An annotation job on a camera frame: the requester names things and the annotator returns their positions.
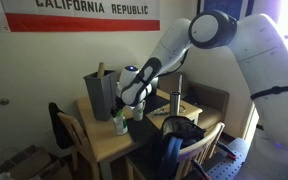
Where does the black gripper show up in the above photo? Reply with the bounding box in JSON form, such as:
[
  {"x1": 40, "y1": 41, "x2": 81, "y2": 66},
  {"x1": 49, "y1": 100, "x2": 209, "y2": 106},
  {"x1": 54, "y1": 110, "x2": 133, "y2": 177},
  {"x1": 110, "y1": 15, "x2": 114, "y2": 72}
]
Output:
[{"x1": 111, "y1": 96, "x2": 126, "y2": 117}]

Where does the clear container with green lid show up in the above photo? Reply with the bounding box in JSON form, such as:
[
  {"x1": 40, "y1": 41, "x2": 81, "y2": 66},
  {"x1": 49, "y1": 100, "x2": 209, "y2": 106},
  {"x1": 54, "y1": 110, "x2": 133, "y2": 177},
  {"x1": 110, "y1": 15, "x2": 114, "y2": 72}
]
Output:
[{"x1": 113, "y1": 110, "x2": 128, "y2": 135}]

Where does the perforated metal robot base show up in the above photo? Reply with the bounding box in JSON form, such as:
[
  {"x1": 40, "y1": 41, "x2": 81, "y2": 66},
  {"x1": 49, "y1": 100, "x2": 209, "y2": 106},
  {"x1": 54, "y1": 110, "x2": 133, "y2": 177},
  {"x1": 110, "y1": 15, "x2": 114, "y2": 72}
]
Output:
[{"x1": 183, "y1": 137, "x2": 252, "y2": 180}]

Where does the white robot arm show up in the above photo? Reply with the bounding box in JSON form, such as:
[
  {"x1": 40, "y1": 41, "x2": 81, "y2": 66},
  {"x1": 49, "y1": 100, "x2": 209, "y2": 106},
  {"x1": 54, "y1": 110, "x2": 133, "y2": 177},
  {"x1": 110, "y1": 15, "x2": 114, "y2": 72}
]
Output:
[{"x1": 115, "y1": 10, "x2": 288, "y2": 180}]

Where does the black table mat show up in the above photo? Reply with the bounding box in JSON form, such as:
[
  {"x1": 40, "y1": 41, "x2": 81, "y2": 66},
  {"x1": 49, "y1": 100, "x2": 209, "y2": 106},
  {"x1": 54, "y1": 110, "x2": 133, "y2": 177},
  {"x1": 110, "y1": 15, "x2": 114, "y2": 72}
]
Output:
[{"x1": 127, "y1": 94, "x2": 170, "y2": 144}]

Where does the wooden stick in bin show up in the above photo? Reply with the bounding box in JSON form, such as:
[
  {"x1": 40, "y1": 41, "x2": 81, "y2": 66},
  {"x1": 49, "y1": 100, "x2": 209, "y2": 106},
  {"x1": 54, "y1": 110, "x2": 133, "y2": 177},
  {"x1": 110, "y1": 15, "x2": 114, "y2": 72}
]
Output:
[{"x1": 97, "y1": 62, "x2": 105, "y2": 78}]

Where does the purple pen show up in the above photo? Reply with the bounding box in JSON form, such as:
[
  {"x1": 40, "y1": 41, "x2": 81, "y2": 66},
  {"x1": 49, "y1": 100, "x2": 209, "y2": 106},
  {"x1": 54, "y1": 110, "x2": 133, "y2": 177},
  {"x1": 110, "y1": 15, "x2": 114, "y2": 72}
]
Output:
[{"x1": 149, "y1": 112, "x2": 169, "y2": 117}]

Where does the wooden chair with black jacket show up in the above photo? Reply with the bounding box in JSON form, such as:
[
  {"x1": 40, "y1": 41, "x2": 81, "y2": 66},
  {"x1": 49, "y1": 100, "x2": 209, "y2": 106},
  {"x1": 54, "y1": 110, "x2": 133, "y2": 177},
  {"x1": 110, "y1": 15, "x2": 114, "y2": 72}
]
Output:
[{"x1": 48, "y1": 102, "x2": 100, "y2": 180}]

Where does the stainless steel tumbler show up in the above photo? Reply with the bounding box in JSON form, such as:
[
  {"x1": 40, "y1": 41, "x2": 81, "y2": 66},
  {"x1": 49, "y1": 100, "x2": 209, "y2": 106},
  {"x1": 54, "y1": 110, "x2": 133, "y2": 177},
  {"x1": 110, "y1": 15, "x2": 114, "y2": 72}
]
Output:
[{"x1": 170, "y1": 92, "x2": 180, "y2": 116}]

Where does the brown upholstered bench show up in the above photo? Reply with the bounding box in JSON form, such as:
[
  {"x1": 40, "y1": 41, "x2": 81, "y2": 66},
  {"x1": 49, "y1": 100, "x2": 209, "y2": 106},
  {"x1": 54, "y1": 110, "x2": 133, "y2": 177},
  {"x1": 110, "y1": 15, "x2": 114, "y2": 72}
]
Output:
[{"x1": 158, "y1": 72, "x2": 229, "y2": 129}]

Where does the cardboard box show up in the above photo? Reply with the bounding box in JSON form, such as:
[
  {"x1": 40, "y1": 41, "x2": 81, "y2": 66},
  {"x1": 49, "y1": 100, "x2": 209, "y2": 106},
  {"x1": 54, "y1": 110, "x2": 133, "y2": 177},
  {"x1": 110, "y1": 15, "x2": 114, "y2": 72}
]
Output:
[{"x1": 0, "y1": 145, "x2": 73, "y2": 180}]

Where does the california republic flag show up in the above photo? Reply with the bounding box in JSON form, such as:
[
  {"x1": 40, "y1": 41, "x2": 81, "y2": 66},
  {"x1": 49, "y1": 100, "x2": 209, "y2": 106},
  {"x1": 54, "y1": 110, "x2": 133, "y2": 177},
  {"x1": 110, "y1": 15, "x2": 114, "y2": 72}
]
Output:
[{"x1": 0, "y1": 0, "x2": 160, "y2": 32}]

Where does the blue framed poster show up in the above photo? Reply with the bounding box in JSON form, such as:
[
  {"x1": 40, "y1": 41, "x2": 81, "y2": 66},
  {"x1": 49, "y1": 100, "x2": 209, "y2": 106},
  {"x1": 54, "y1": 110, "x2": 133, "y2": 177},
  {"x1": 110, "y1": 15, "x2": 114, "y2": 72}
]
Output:
[{"x1": 198, "y1": 0, "x2": 255, "y2": 20}]

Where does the black backpack with blue straps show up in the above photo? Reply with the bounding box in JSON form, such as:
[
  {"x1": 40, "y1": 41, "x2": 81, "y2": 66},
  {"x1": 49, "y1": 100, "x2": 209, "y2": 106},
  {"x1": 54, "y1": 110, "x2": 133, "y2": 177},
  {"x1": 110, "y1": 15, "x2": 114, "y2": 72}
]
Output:
[{"x1": 154, "y1": 116, "x2": 206, "y2": 180}]

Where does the round wall door stop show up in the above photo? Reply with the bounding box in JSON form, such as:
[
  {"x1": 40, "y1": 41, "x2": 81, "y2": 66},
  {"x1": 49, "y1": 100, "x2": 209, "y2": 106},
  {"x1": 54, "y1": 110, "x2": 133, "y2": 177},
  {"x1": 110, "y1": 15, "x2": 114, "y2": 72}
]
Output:
[{"x1": 0, "y1": 98, "x2": 10, "y2": 105}]

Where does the red handled clamp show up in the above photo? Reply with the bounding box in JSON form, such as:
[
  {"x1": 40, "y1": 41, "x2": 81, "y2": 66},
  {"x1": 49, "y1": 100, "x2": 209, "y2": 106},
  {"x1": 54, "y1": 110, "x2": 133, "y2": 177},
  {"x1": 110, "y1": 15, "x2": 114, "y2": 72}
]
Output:
[{"x1": 216, "y1": 141, "x2": 236, "y2": 160}]

